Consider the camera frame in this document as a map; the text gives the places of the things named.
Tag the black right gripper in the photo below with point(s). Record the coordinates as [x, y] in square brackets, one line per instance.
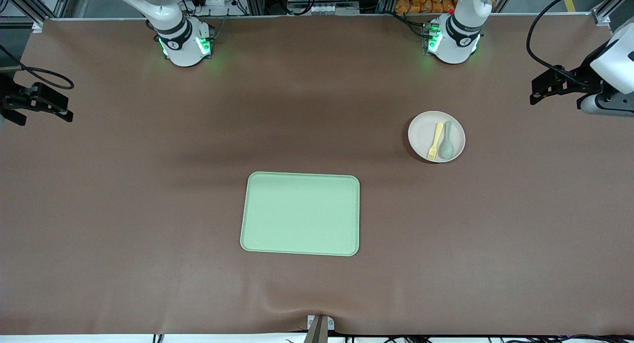
[9, 98]

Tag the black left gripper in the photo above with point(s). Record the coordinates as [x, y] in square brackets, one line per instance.
[582, 77]

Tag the grey-green plastic spoon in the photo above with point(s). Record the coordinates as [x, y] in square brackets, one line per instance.
[447, 147]

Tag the yellow plastic fork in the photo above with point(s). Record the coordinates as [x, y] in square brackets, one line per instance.
[436, 137]

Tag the round beige plate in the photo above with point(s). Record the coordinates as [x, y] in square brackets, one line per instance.
[421, 135]

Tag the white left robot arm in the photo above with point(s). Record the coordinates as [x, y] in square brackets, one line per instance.
[453, 50]

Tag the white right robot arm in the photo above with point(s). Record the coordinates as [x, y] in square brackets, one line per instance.
[183, 50]

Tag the brown table mat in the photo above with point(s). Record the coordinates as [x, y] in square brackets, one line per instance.
[148, 184]

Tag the orange bread pile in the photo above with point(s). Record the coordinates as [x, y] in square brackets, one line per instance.
[421, 1]

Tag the white terminal strip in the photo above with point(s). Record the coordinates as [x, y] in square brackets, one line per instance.
[322, 9]

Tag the light green rectangular tray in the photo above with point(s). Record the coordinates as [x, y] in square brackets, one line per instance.
[297, 214]

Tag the metal table clamp bracket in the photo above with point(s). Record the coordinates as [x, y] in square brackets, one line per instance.
[319, 328]

